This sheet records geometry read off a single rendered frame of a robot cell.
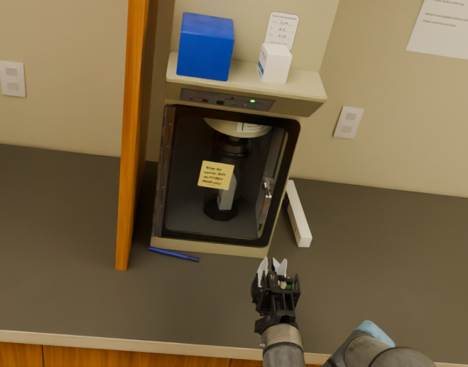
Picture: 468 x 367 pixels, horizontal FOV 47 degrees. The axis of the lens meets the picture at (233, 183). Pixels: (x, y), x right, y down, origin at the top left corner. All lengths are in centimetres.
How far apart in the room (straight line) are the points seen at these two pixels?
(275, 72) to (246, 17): 13
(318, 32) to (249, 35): 14
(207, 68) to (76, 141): 86
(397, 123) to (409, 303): 60
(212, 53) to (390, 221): 97
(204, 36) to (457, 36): 93
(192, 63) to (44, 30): 71
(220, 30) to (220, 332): 69
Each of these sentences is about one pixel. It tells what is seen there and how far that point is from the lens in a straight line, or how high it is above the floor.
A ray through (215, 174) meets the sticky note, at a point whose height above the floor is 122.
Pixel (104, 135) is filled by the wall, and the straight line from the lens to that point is 181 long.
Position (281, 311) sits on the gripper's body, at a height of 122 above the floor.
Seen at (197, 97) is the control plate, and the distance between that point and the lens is 115.
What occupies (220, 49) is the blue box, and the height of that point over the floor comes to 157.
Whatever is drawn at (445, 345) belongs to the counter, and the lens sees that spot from 152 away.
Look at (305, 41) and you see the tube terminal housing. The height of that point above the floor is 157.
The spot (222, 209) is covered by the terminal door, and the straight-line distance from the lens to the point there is 138.
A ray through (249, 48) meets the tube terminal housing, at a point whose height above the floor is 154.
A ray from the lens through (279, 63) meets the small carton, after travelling 109.
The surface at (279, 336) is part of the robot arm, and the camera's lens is 102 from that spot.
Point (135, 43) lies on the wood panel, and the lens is 107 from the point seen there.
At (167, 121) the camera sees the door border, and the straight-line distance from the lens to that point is 123.
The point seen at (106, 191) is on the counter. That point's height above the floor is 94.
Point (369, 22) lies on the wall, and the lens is 166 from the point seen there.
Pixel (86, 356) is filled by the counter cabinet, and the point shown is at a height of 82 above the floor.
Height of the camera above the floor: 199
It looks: 37 degrees down
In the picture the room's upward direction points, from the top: 12 degrees clockwise
